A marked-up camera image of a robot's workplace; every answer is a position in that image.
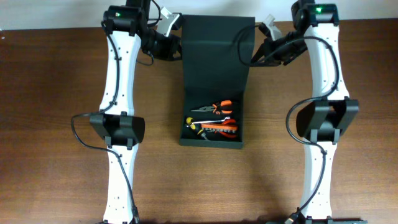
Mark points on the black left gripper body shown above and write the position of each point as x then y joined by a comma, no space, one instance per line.
163,46

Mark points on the red handled cutting pliers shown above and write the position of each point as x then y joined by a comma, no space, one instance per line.
229,135

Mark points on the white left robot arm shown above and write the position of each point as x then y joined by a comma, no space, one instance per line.
129,31

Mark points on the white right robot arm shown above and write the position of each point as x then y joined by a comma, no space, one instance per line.
320,121

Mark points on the black box with flip lid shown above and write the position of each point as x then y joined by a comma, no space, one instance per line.
215,51

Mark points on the orange screwdriver bit holder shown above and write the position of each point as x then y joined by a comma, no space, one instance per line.
226,128

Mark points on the silver double-ended wrench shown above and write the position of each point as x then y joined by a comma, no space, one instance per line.
211,120

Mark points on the orange handled needle-nose pliers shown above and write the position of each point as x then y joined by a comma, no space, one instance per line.
223,107

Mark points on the yellow black handled screwdriver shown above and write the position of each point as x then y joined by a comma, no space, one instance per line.
196,128

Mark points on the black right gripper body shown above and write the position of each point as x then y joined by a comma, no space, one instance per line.
282,48

